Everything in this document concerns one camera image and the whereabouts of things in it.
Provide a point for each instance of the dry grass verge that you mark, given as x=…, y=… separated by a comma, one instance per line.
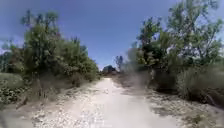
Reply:
x=186, y=111
x=20, y=113

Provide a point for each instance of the thicket of green bushes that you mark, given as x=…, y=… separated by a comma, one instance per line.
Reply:
x=50, y=50

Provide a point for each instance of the thicket of green trees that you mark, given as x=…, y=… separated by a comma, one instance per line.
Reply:
x=186, y=43

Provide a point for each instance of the dark distant tree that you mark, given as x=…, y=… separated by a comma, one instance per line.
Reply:
x=108, y=69

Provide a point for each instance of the pale gravel path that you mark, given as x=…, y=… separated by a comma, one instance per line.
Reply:
x=106, y=106

